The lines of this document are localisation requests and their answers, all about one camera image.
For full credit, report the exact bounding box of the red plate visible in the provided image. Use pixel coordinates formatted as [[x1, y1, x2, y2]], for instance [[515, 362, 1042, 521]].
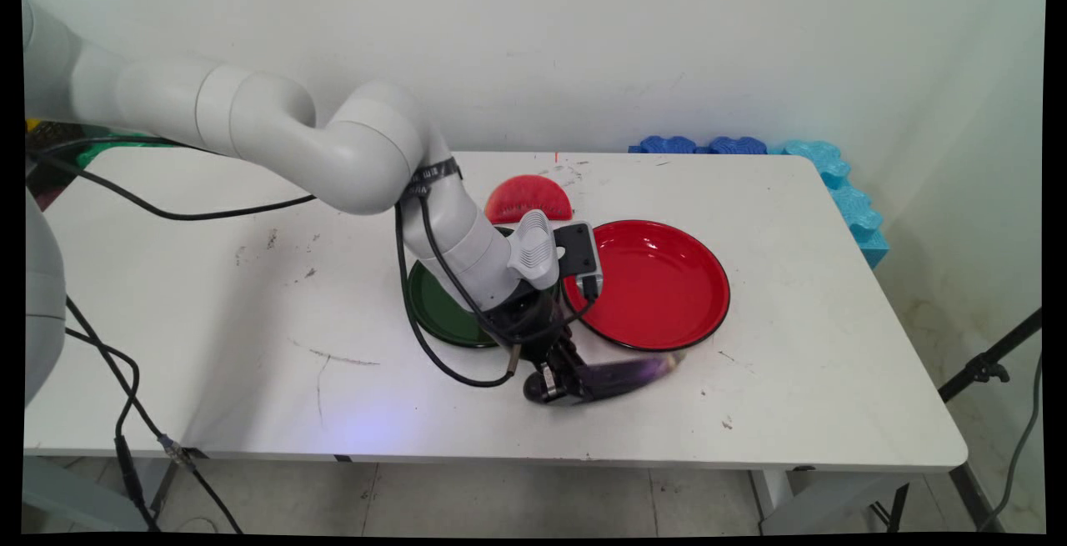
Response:
[[561, 219, 732, 353]]

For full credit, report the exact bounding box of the purple toy eggplant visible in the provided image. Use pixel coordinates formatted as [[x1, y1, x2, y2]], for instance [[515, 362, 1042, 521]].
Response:
[[574, 349, 689, 403]]

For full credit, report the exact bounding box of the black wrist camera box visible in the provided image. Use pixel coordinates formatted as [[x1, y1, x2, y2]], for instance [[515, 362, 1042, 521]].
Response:
[[552, 220, 604, 300]]

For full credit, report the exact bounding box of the black floor cable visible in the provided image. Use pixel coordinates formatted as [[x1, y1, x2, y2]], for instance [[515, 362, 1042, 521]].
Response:
[[63, 296, 244, 535]]

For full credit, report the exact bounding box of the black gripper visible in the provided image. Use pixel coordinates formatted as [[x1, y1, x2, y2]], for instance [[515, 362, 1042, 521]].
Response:
[[490, 283, 599, 406]]

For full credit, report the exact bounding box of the dark blue foam mat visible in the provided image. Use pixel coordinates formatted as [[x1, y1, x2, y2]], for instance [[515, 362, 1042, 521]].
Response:
[[697, 137, 769, 155], [628, 135, 698, 154]]

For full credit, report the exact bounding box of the red toy watermelon slice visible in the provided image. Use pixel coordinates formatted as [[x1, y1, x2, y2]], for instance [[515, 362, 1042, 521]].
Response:
[[484, 174, 575, 225]]

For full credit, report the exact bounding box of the green foam mat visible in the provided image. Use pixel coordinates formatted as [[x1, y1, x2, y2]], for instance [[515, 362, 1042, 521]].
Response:
[[75, 136, 180, 169]]

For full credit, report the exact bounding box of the grey hanging cable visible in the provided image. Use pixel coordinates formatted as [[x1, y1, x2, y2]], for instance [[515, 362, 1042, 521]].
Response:
[[979, 354, 1044, 532]]

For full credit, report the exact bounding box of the black tripod leg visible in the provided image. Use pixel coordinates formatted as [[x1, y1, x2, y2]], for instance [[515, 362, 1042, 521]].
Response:
[[938, 308, 1044, 532]]

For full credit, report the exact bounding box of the dark green plate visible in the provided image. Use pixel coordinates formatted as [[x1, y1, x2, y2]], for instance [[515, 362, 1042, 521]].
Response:
[[407, 227, 562, 349]]

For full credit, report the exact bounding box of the light blue foam mat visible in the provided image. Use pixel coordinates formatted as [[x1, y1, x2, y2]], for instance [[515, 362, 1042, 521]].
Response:
[[767, 139, 890, 269]]

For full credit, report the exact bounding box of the white table leg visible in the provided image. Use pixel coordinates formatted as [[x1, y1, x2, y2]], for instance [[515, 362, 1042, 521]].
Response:
[[749, 468, 911, 535]]

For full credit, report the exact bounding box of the black basket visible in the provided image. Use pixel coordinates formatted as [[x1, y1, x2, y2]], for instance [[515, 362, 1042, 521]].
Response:
[[23, 119, 80, 212]]

